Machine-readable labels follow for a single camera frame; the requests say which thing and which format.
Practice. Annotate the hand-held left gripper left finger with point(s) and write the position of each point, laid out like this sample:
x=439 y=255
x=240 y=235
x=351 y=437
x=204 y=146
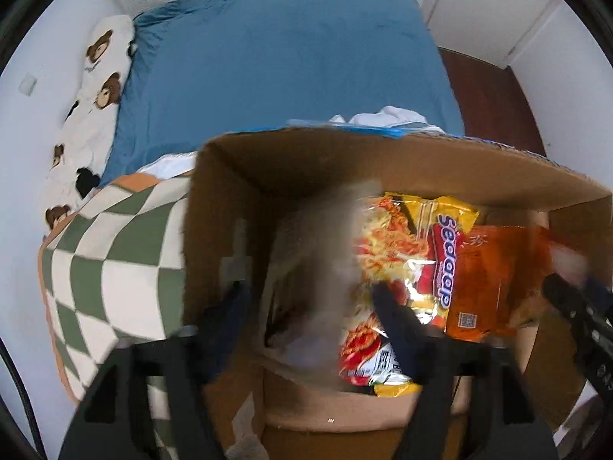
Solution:
x=230 y=316

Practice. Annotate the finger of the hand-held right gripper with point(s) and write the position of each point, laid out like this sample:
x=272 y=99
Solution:
x=596 y=285
x=562 y=294

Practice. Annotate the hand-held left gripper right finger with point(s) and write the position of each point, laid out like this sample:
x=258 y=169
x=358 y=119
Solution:
x=397 y=326

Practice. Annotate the orange snack packet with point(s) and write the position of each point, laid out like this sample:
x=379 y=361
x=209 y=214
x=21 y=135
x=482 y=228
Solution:
x=488 y=287

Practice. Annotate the grey snack packet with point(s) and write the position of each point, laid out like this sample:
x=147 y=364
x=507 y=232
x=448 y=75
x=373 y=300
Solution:
x=316 y=249

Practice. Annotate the cardboard box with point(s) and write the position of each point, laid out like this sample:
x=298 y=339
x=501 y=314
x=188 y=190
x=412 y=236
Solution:
x=297 y=163

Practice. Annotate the red white noodle packet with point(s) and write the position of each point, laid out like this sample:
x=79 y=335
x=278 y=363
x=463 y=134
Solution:
x=364 y=350

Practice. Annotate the yellow noodle packet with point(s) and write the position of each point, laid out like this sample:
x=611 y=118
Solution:
x=416 y=244

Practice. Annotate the green checkered blanket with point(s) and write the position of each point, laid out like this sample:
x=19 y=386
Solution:
x=96 y=273

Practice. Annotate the white cloth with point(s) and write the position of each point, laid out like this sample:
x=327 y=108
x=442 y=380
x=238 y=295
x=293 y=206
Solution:
x=383 y=116
x=167 y=165

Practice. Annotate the bear print pillow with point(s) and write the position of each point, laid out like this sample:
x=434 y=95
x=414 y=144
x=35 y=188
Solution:
x=96 y=120

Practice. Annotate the blue bed sheet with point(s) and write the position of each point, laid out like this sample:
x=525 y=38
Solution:
x=287 y=57

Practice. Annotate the white door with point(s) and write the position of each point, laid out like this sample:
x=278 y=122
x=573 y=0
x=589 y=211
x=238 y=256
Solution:
x=479 y=19

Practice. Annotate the white wall socket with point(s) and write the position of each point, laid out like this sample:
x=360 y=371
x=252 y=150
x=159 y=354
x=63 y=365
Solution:
x=27 y=84

